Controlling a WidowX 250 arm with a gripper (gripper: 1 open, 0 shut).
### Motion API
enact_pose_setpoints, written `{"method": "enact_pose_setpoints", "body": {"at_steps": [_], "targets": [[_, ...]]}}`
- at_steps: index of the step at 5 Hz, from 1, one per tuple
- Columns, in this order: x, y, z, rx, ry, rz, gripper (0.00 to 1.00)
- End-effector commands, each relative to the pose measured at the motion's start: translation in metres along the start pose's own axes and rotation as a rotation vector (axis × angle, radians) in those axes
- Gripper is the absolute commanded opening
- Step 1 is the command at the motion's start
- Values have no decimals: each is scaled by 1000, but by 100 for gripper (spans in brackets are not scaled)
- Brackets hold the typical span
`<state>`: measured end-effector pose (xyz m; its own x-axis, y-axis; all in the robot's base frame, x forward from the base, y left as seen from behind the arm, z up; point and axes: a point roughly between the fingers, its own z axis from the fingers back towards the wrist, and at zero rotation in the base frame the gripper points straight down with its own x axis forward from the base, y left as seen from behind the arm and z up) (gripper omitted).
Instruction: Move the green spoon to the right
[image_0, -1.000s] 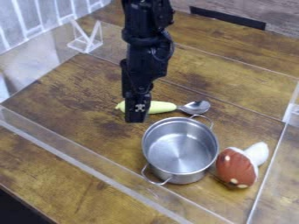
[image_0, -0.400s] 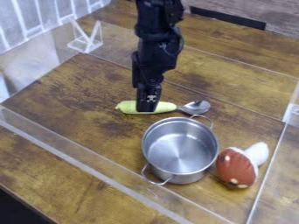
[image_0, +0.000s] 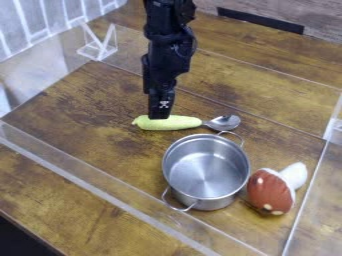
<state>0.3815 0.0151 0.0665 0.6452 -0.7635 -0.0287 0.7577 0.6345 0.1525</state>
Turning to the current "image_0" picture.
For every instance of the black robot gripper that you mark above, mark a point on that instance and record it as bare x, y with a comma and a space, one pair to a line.
163, 63

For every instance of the green handled metal spoon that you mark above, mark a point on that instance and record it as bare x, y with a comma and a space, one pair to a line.
177, 122

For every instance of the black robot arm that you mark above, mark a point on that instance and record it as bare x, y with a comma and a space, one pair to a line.
167, 16

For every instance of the black strip on table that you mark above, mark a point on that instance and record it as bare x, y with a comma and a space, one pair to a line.
260, 20

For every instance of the small steel pot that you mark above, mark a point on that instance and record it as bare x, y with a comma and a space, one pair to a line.
205, 169

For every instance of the red plush mushroom toy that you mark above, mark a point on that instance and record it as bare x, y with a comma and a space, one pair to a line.
271, 188

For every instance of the clear acrylic front barrier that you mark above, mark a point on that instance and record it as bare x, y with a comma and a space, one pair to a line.
191, 231

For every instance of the clear acrylic barrier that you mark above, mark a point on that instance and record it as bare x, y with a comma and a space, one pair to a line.
191, 231
315, 235

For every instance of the clear acrylic right barrier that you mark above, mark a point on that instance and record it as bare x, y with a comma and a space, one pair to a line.
315, 235

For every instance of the clear acrylic triangle bracket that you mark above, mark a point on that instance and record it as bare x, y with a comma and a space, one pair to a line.
97, 49

